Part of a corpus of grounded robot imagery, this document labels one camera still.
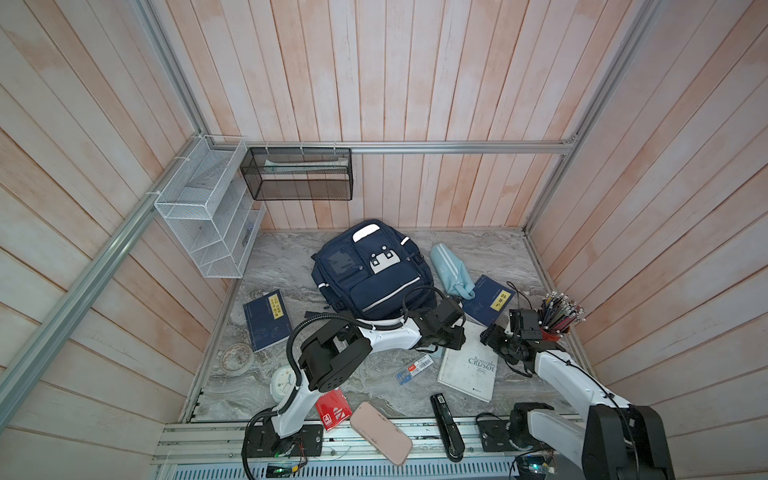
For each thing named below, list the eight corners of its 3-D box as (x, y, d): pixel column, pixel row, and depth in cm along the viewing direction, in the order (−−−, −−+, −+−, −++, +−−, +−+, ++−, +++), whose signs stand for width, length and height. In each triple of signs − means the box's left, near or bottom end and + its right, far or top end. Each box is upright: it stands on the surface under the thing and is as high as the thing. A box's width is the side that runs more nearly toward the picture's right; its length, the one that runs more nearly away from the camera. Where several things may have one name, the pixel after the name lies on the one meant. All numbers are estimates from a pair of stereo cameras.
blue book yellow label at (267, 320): (255, 352, 90) (253, 349, 89) (244, 306, 101) (242, 303, 99) (295, 334, 94) (293, 331, 92) (280, 292, 104) (278, 289, 102)
